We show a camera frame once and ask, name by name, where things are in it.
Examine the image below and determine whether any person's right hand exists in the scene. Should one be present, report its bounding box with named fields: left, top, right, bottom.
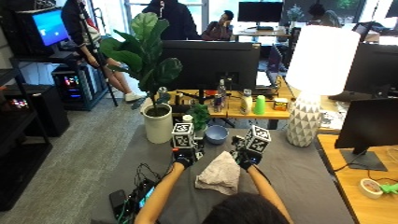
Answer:
left=231, top=135, right=264, bottom=172

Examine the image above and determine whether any person's left hand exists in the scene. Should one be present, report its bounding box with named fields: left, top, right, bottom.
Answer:
left=171, top=146, right=207, bottom=170

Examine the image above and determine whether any grey cloth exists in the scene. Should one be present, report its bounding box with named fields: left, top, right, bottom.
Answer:
left=195, top=150, right=242, bottom=196

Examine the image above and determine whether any right glove marker cube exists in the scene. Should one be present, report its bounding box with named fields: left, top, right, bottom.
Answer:
left=244, top=124, right=274, bottom=154

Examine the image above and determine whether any glove marker cube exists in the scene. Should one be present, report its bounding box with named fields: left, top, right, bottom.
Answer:
left=171, top=122, right=198, bottom=149
left=244, top=124, right=274, bottom=154

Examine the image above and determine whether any left glove marker cube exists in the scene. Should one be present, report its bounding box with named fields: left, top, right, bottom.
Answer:
left=171, top=122, right=198, bottom=149

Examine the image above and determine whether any blue bowl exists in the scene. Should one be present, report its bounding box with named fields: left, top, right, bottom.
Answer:
left=204, top=124, right=231, bottom=146

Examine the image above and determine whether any white plant pot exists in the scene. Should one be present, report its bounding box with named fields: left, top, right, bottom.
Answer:
left=143, top=103, right=175, bottom=145

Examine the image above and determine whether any small green potted plant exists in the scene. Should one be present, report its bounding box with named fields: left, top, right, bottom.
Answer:
left=188, top=103, right=212, bottom=138

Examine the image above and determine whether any the person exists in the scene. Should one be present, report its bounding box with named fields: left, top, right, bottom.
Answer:
left=200, top=191, right=292, bottom=224

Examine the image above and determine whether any green plastic cup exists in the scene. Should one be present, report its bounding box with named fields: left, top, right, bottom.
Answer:
left=254, top=94, right=268, bottom=116

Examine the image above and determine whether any white faceted lamp base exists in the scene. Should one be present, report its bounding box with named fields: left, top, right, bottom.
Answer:
left=287, top=91, right=324, bottom=147

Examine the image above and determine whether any yellow small box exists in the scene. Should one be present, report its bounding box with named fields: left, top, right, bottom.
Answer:
left=274, top=97, right=291, bottom=112

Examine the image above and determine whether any black smartphone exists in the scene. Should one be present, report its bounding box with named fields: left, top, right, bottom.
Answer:
left=108, top=189, right=128, bottom=220

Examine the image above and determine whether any clear glass bottle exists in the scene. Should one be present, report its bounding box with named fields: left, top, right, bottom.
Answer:
left=218, top=78, right=228, bottom=108

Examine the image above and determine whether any open laptop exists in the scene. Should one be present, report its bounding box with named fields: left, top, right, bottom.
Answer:
left=256, top=43, right=285, bottom=91

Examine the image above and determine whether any wooden side desk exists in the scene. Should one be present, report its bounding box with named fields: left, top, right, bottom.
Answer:
left=316, top=133, right=398, bottom=224

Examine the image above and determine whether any white tape roll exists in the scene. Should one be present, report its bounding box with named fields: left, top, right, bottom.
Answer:
left=359, top=177, right=385, bottom=200

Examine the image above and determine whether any black computer monitor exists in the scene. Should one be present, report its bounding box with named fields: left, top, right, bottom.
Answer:
left=162, top=40, right=262, bottom=91

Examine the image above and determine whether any black monitor with stand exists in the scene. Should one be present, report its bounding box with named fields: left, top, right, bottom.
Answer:
left=333, top=97, right=398, bottom=172

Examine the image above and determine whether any large-leaf green plant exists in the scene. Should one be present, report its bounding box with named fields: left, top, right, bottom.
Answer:
left=99, top=12, right=184, bottom=117

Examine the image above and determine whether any black computer tower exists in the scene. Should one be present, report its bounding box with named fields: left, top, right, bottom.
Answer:
left=51, top=63, right=104, bottom=111

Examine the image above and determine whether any green plastic toy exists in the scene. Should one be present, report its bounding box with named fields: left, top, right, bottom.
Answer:
left=379, top=182, right=398, bottom=196

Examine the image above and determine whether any white lamp shade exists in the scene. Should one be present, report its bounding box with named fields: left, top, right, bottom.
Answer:
left=285, top=24, right=363, bottom=96

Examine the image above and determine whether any black shelf rack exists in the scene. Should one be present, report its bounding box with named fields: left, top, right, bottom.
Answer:
left=0, top=68, right=55, bottom=213

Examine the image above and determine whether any black background monitor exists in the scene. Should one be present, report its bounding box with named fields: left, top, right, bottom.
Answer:
left=238, top=1, right=285, bottom=23

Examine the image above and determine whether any blue-screen monitor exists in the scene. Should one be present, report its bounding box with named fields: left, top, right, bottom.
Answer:
left=17, top=7, right=71, bottom=57

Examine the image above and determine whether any black device with cables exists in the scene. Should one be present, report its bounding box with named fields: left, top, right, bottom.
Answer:
left=124, top=178, right=159, bottom=216

